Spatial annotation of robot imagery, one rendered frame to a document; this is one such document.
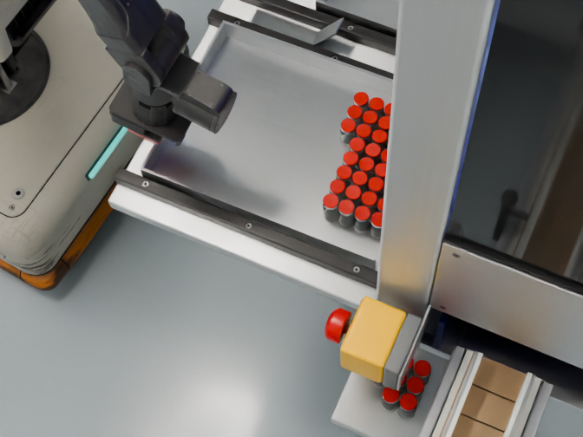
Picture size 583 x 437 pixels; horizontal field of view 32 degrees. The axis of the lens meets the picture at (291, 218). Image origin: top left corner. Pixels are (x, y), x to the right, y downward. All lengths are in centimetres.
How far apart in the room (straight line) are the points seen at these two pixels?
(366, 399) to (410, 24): 67
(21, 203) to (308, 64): 85
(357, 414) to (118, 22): 55
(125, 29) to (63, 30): 121
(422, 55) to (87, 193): 151
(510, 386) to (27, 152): 126
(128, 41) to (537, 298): 51
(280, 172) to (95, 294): 101
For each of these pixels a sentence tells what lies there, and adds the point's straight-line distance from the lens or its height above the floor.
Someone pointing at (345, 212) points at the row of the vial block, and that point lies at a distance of 133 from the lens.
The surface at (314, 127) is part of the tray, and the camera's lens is 145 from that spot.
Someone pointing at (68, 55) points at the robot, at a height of 28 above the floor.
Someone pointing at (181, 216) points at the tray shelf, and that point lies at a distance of 140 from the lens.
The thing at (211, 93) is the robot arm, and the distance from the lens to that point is 122.
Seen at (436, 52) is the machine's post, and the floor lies 152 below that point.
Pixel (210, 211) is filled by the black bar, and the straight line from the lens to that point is 138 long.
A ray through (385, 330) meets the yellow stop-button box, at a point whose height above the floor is 103.
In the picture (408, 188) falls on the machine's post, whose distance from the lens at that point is 95.
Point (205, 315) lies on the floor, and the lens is 228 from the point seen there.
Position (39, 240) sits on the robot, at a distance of 214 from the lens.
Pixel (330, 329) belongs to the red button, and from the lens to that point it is 119.
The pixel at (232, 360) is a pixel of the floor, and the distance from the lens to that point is 225.
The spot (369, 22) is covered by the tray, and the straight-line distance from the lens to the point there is 151.
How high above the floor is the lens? 214
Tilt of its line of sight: 66 degrees down
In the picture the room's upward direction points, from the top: 7 degrees counter-clockwise
